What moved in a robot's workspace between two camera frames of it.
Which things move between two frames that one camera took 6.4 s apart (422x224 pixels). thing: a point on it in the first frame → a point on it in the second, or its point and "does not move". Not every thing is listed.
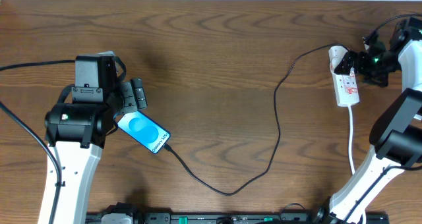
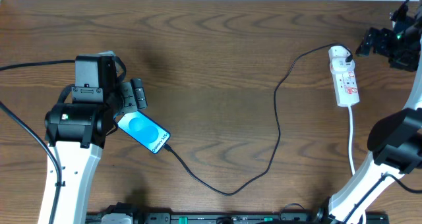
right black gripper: x=357 y=62 → x=376 y=39
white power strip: x=345 y=85 does not move
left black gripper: x=132 y=95 does not move
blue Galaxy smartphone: x=146 y=130 does not move
